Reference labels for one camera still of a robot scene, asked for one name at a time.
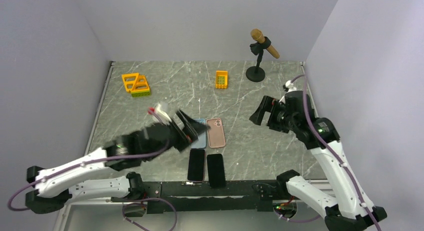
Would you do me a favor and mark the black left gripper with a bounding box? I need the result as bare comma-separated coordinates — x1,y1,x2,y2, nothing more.
144,109,211,162

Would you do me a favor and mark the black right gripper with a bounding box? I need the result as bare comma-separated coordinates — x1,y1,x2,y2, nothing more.
249,94,299,133

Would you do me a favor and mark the light blue phone case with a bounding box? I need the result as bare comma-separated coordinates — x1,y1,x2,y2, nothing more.
190,132,207,149

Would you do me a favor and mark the pink cased phone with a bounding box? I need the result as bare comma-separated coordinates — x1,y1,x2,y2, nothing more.
206,118,226,149

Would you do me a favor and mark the purple smartphone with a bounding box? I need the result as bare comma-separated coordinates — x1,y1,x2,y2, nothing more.
187,149,206,182

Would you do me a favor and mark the black smartphone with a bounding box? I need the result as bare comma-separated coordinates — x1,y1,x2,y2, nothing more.
206,153,226,189

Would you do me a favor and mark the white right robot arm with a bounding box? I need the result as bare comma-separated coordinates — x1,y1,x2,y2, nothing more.
249,90,388,231

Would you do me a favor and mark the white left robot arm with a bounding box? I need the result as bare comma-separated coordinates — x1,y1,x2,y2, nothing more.
25,108,210,214

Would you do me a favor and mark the black microphone stand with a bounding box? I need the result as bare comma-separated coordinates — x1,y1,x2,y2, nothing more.
245,50,266,83

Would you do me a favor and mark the orange toy window block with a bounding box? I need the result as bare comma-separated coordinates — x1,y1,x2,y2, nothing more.
215,70,228,89

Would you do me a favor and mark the brown wooden microphone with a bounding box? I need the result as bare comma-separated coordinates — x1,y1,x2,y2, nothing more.
250,28,280,59

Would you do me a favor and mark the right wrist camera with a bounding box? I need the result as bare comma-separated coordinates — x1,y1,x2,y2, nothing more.
283,80,298,93

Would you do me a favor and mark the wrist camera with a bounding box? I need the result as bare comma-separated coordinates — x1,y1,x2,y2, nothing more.
283,80,298,93
148,102,172,124

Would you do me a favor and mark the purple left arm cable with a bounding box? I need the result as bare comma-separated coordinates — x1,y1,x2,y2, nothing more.
7,107,178,231

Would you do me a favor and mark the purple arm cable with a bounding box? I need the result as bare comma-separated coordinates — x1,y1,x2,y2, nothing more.
7,107,178,231
274,73,383,231

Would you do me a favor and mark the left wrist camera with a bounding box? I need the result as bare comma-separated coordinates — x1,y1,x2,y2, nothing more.
148,102,172,124

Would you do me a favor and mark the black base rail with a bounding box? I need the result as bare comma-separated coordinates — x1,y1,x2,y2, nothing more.
109,179,309,214

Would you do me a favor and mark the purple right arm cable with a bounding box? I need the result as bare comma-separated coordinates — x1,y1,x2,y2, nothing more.
274,73,383,231

